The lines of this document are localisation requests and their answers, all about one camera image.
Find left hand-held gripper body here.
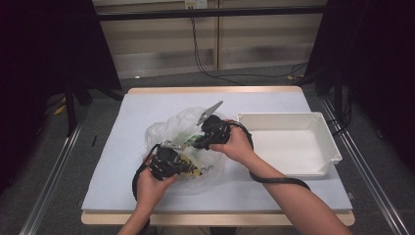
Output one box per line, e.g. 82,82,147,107
150,140,187,181

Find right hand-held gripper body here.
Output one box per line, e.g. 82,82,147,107
196,100,233,147

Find green snack packet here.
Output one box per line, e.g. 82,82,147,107
185,132,205,146

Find clear printed plastic bag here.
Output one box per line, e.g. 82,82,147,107
141,107,229,194

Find white plastic tray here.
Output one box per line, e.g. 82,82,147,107
236,112,344,179

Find person's right hand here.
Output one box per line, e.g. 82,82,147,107
208,119,259,166

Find person's left hand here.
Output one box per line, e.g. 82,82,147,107
135,156,179,212

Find white table mat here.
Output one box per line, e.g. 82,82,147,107
80,91,354,214

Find black stand legs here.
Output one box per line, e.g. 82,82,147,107
63,82,125,137

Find black horizontal bar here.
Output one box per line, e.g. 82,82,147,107
97,5,327,22

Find dark curtain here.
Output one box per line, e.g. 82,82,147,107
0,0,122,197
304,0,415,172

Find left hand-held gripper black cable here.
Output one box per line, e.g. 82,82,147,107
131,143,161,235

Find hand-held gripper black cable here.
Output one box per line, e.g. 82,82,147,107
224,119,311,192
131,143,161,235

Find right hand-held gripper black cable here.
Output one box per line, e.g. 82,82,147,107
224,119,311,192

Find black floor cable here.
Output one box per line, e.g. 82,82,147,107
190,17,309,86

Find aluminium floor rail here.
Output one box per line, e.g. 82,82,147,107
19,120,86,235
319,96,410,235

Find black cable bundle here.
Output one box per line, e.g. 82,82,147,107
326,92,355,136

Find white wall outlet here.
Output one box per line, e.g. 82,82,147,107
184,0,209,10

